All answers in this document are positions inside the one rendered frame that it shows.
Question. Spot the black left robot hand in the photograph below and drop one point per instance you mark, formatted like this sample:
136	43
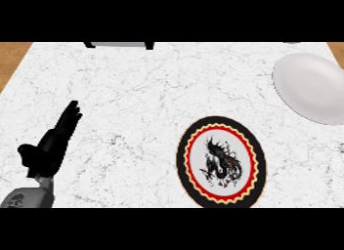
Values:
49	146

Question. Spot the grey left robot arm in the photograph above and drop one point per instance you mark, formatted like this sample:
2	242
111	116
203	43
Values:
31	195

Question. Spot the plain white plate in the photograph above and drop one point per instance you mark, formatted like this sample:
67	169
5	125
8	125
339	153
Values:
314	88

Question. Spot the black red dragon plate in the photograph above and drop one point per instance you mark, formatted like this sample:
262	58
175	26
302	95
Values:
221	161

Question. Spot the grey appliance with black legs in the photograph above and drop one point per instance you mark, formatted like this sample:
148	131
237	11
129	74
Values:
119	44

